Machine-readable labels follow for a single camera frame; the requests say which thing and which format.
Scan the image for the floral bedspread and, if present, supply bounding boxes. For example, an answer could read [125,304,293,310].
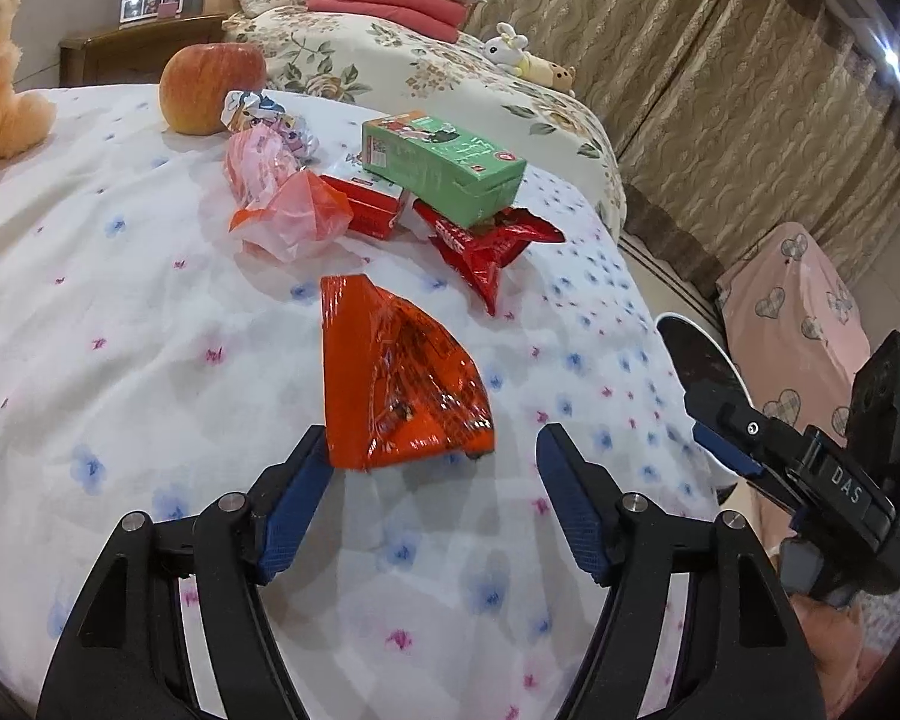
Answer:
[221,3,628,235]

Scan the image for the red white carton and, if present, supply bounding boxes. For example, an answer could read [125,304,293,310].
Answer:
[318,157,415,242]

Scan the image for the colourful foil wrapper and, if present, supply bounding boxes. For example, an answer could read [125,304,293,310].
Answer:
[221,90,317,164]

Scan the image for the green cardboard box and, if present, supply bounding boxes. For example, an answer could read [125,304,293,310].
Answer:
[361,111,528,230]

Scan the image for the cream teddy bear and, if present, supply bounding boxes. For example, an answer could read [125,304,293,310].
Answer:
[0,0,58,175]

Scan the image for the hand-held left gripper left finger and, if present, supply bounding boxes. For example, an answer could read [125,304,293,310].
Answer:
[37,425,339,720]

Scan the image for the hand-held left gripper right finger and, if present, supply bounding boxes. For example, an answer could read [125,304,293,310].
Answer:
[536,424,826,720]

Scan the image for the red apple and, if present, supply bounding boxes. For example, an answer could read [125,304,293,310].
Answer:
[159,43,269,137]

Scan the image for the orange-red foil wrapper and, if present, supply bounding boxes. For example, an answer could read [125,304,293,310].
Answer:
[319,273,497,474]

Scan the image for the wooden nightstand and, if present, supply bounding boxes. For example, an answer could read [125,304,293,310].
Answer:
[60,13,227,88]

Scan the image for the pink plastic bag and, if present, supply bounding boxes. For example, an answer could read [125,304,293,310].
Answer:
[223,126,354,264]

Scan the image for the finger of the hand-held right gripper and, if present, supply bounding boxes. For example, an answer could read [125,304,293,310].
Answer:
[682,382,808,470]
[693,425,793,512]

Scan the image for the white flower print blanket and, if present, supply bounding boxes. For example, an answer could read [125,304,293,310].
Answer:
[0,82,725,720]

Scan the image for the white rabbit plush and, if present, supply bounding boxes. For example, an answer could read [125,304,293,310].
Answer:
[483,22,535,77]

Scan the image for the folded pink blanket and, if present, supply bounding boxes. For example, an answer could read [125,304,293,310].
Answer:
[307,0,475,43]

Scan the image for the beige patterned curtain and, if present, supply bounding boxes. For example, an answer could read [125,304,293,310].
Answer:
[375,0,900,305]

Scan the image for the pink heart print cloth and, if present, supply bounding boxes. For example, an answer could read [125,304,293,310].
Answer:
[715,221,872,445]

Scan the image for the red snack bag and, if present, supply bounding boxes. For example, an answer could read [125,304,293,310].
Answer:
[411,199,568,317]

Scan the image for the person's right hand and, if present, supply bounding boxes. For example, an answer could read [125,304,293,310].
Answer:
[790,595,865,700]

